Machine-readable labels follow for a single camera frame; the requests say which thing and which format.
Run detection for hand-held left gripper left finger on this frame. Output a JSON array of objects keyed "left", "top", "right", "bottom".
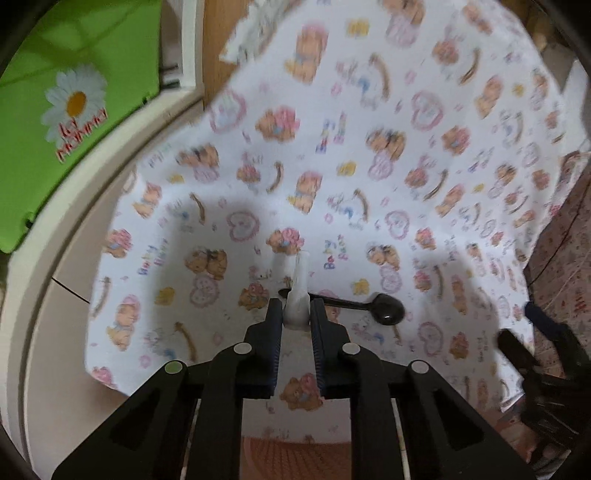
[{"left": 50, "top": 298, "right": 284, "bottom": 480}]

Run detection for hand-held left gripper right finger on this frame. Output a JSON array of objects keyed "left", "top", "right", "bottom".
[{"left": 309, "top": 298, "right": 539, "bottom": 480}]

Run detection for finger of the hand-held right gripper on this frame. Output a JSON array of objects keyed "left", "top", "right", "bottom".
[
  {"left": 525, "top": 302, "right": 585, "bottom": 370},
  {"left": 496, "top": 329, "right": 541, "bottom": 374}
]

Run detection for black plastic spoon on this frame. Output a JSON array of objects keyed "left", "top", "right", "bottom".
[{"left": 278, "top": 288, "right": 407, "bottom": 326}]

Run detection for pink patterned blanket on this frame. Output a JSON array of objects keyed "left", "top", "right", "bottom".
[{"left": 522, "top": 152, "right": 591, "bottom": 333}]

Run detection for orange textured mat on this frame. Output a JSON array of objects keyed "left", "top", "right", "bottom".
[{"left": 240, "top": 436, "right": 354, "bottom": 480}]

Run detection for bear printed white cloth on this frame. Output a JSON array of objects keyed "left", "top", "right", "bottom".
[{"left": 85, "top": 0, "right": 591, "bottom": 446}]

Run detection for white shelf unit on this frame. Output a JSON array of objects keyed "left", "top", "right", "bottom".
[{"left": 0, "top": 0, "right": 208, "bottom": 480}]

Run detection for brown wooden panel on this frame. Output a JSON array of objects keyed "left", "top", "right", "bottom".
[{"left": 203, "top": 0, "right": 264, "bottom": 109}]

